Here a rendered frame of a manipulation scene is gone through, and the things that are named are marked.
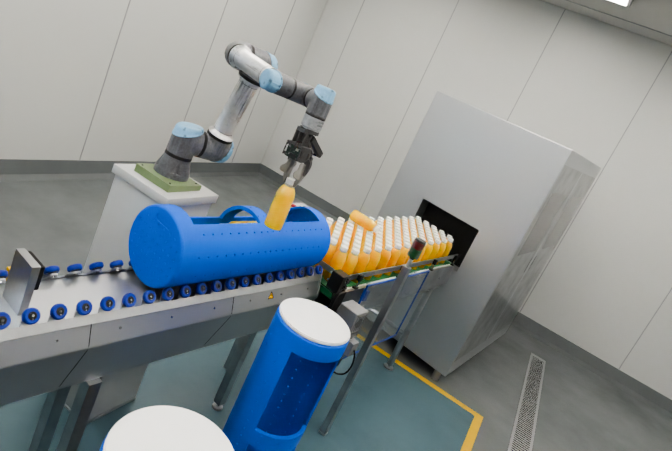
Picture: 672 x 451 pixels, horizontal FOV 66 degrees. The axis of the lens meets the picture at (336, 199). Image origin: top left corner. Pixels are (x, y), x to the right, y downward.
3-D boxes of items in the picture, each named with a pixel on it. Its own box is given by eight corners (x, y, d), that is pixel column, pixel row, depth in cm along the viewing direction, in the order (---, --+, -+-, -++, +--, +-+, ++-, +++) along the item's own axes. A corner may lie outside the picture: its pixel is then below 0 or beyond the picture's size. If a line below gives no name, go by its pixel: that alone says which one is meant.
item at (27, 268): (1, 295, 147) (15, 248, 143) (16, 293, 150) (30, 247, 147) (17, 316, 142) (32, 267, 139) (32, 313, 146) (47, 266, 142)
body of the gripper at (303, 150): (280, 154, 181) (293, 122, 179) (294, 157, 189) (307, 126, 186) (296, 163, 178) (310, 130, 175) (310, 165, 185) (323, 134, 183)
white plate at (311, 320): (265, 304, 183) (263, 307, 183) (324, 352, 170) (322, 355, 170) (308, 292, 206) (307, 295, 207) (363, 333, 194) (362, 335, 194)
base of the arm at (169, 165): (145, 166, 218) (154, 144, 215) (167, 165, 232) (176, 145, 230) (174, 182, 214) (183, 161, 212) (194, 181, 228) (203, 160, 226)
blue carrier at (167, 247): (117, 258, 186) (144, 188, 179) (274, 245, 260) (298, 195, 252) (162, 306, 172) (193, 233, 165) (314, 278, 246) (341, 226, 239)
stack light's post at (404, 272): (318, 431, 294) (402, 265, 268) (322, 428, 297) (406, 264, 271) (323, 436, 292) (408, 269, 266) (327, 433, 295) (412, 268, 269)
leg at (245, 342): (209, 405, 277) (252, 306, 262) (217, 402, 282) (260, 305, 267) (216, 412, 274) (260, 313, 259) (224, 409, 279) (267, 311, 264)
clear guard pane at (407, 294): (329, 363, 276) (367, 286, 265) (395, 334, 342) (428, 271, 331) (330, 363, 276) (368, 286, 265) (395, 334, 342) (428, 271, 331)
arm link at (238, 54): (220, 28, 205) (277, 65, 170) (243, 39, 212) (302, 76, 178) (208, 56, 207) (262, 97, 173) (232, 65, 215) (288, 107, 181)
